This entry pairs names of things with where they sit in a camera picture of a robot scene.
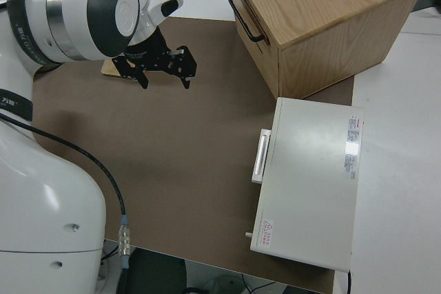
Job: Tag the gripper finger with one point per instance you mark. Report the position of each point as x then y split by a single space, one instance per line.
186 82
143 82

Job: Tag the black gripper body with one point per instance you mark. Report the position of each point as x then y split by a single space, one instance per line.
162 58

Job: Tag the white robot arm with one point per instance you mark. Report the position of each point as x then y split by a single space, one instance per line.
51 204

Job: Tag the small wooden block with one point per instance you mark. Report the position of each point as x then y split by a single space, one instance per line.
109 68

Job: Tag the brown table mat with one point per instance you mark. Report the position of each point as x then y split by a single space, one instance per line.
172 135

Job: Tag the white toaster oven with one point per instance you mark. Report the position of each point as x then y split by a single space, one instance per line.
310 177

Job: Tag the light wooden drawer box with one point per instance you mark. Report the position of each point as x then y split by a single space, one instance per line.
327 15

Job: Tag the black chair seat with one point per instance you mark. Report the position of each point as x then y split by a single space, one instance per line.
155 273

